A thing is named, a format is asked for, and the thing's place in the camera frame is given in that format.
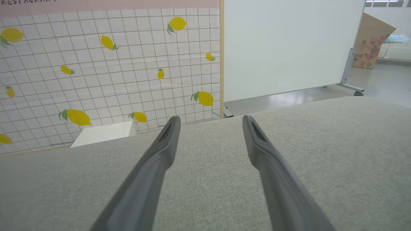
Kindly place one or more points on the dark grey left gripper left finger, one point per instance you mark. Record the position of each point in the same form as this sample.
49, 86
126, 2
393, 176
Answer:
141, 189

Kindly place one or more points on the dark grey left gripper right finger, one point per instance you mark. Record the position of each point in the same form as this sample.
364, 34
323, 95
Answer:
282, 189

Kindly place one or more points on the grey fabric sofa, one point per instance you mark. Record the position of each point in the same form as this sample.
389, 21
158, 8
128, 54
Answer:
208, 186

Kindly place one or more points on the grey metal partition leg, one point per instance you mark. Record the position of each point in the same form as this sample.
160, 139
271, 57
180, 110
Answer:
228, 113
348, 67

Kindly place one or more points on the lemon print backdrop panel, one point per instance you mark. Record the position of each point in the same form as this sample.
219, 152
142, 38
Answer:
112, 64

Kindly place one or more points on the white partition board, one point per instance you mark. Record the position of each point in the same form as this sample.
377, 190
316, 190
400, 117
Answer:
289, 48

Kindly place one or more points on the brown printed cardboard box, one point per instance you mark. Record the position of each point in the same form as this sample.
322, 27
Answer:
372, 38

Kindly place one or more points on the white background table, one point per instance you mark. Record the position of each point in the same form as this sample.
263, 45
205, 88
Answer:
398, 49

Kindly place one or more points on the light blue bundle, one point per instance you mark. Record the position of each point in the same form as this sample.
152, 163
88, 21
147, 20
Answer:
398, 38

